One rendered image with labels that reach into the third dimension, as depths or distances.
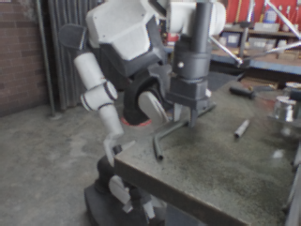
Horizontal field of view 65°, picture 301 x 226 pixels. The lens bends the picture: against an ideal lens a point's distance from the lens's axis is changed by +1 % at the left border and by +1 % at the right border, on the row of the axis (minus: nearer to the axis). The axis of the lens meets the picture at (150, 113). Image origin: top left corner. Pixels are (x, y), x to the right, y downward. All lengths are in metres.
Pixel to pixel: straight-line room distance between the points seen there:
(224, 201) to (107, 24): 0.74
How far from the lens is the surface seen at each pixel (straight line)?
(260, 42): 2.68
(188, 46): 0.53
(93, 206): 1.39
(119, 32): 0.93
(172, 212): 0.56
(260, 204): 0.44
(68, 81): 2.83
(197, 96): 0.56
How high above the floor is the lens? 1.16
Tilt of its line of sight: 24 degrees down
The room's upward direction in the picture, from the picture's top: 3 degrees clockwise
